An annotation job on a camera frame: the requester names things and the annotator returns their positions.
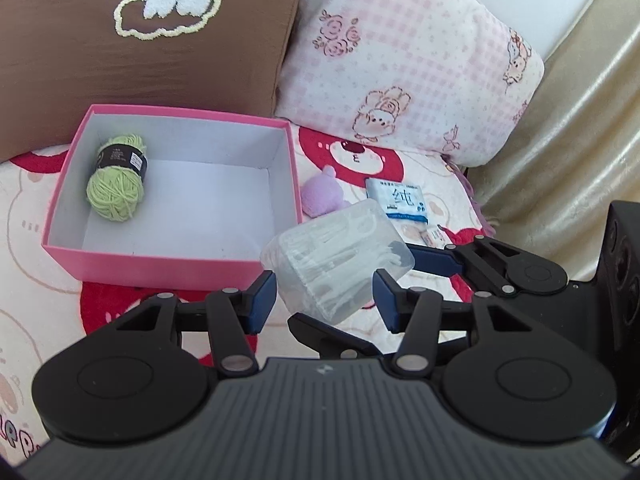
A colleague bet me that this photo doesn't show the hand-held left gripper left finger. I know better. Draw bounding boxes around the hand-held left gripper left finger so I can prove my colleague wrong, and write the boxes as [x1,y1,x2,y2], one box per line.
[116,270,277,377]

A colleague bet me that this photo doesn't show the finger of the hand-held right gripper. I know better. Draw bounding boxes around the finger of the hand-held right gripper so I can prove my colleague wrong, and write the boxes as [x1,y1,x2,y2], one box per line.
[287,312,383,361]
[405,235,521,297]

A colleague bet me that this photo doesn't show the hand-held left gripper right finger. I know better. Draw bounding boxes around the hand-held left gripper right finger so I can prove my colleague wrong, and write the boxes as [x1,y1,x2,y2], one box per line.
[374,268,533,376]

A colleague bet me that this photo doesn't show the blue wet wipes pack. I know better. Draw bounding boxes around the blue wet wipes pack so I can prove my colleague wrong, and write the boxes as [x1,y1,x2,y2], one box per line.
[365,178,431,226]

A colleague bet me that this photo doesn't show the clear floss pick box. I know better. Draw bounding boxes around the clear floss pick box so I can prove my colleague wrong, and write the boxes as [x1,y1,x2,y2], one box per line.
[260,198,417,326]

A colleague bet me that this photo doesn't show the pink cardboard box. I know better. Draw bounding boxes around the pink cardboard box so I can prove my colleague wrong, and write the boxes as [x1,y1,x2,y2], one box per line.
[41,104,304,292]

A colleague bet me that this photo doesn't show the purple plush toy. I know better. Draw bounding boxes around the purple plush toy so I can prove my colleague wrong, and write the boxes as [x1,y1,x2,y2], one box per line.
[300,165,353,218]

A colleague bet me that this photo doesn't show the green yarn ball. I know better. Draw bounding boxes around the green yarn ball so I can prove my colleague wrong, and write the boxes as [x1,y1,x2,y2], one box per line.
[86,132,150,222]

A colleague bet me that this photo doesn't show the small white tissue pack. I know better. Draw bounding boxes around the small white tissue pack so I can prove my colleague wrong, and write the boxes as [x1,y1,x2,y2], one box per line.
[400,222,448,248]

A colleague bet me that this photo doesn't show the beige sofa cover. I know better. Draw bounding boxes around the beige sofa cover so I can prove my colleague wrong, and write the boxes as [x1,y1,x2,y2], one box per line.
[467,0,640,286]

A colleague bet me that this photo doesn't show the pink checked pillow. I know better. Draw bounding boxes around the pink checked pillow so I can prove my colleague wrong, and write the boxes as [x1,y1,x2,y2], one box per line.
[275,0,546,168]

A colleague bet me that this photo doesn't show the bear print blanket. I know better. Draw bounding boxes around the bear print blanket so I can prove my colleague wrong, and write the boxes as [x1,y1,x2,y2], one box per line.
[0,125,496,461]

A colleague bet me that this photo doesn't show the brown embroidered cushion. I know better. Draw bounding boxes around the brown embroidered cushion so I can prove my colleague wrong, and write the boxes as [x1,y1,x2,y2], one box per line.
[0,0,311,163]

